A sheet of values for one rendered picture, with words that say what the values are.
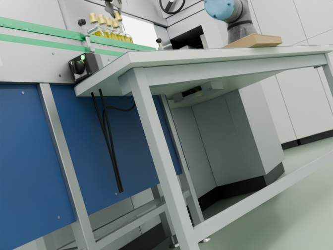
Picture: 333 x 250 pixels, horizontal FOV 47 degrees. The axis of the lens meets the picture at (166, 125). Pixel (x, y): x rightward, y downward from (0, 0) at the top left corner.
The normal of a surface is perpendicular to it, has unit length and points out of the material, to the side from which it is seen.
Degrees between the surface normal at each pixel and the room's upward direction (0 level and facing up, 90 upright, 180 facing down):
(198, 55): 90
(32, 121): 90
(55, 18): 90
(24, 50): 90
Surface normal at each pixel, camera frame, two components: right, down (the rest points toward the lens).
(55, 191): 0.83, -0.29
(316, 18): -0.46, 0.08
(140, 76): 0.67, -0.26
